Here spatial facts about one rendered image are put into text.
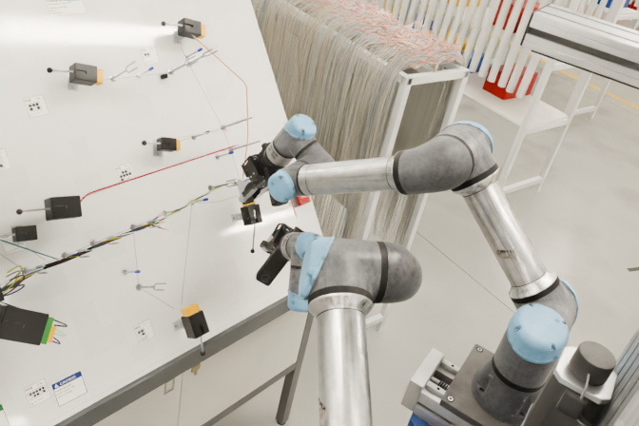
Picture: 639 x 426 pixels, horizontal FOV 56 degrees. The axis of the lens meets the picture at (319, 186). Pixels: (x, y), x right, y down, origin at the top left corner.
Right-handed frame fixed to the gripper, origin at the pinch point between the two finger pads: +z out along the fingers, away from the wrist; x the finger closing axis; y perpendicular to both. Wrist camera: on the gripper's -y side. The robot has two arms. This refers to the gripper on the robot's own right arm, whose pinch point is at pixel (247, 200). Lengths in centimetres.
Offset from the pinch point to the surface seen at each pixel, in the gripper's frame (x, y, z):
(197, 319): 26.4, -26.0, 9.1
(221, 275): 10.1, -15.0, 14.9
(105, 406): 51, -35, 25
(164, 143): 23.0, 18.4, -8.1
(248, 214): 2.0, -4.3, 0.4
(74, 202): 52, 6, -7
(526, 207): -304, -15, 94
